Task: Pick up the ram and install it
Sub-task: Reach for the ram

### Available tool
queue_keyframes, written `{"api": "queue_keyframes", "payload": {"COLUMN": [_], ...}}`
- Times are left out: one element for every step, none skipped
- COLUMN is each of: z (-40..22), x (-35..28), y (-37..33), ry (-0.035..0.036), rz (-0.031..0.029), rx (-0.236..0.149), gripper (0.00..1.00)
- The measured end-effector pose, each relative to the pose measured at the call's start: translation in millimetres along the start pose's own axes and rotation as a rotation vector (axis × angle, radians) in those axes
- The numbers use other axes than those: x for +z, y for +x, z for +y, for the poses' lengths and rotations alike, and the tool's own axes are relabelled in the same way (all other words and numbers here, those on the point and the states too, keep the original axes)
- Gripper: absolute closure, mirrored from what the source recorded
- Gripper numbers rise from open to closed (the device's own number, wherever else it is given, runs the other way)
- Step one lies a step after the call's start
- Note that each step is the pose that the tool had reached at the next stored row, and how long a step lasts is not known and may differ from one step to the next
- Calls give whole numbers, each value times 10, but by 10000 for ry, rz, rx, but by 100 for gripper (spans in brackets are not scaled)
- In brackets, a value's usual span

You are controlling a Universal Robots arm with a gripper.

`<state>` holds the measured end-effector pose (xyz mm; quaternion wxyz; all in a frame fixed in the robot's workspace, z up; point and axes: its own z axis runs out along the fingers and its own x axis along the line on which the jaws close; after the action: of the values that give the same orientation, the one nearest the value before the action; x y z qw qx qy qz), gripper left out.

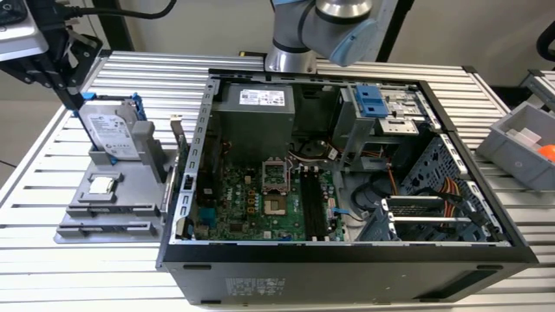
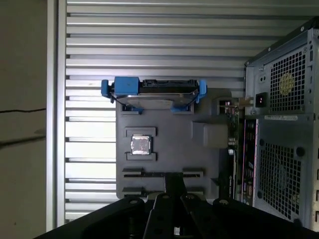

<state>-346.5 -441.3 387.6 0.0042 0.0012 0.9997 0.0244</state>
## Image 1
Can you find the blue plastic drive bracket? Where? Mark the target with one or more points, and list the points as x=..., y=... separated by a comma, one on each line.
x=369, y=104

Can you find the grey power supply unit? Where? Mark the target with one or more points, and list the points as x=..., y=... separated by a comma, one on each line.
x=255, y=130

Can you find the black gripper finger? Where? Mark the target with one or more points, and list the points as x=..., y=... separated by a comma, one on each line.
x=84, y=55
x=35, y=70

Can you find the black frame post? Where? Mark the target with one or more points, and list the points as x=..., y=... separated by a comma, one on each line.
x=397, y=32
x=116, y=35

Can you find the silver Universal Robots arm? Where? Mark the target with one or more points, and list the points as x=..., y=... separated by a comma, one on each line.
x=295, y=32

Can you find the metal disk bay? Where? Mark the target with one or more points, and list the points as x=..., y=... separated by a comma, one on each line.
x=429, y=219

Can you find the grey plastic bin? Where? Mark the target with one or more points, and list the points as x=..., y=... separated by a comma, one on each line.
x=515, y=162

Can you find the black RAM slot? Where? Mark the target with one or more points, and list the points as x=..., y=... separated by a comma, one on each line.
x=317, y=204
x=311, y=204
x=306, y=204

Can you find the orange ball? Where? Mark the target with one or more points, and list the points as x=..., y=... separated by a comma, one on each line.
x=547, y=152

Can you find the CPU socket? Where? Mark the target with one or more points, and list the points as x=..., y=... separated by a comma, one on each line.
x=275, y=204

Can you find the grey parts rack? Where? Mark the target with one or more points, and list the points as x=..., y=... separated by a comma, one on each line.
x=126, y=172

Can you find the silver CPU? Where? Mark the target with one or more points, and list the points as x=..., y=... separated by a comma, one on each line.
x=102, y=185

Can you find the metal locking lever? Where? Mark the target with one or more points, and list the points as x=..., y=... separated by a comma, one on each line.
x=289, y=177

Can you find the round CPU cooler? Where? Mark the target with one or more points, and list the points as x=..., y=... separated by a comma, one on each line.
x=314, y=149

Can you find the blue expansion slot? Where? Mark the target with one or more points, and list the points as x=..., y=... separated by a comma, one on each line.
x=209, y=217

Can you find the black open PC case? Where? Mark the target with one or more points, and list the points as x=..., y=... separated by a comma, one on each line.
x=303, y=279

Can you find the white plastic part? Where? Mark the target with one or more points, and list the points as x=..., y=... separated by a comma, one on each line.
x=527, y=136

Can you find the green motherboard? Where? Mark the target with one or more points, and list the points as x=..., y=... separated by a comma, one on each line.
x=234, y=208

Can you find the graphics card with metal bracket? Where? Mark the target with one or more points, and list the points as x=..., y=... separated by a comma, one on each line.
x=175, y=125

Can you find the silver drive cage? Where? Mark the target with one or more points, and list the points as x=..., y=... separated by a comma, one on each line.
x=351, y=130

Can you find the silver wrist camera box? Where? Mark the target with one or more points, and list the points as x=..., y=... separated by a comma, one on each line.
x=22, y=42

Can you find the hard disk in blue carrier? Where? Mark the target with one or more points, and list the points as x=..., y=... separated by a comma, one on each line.
x=111, y=133

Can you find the black chipset chip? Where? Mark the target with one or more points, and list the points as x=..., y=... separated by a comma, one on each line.
x=237, y=227

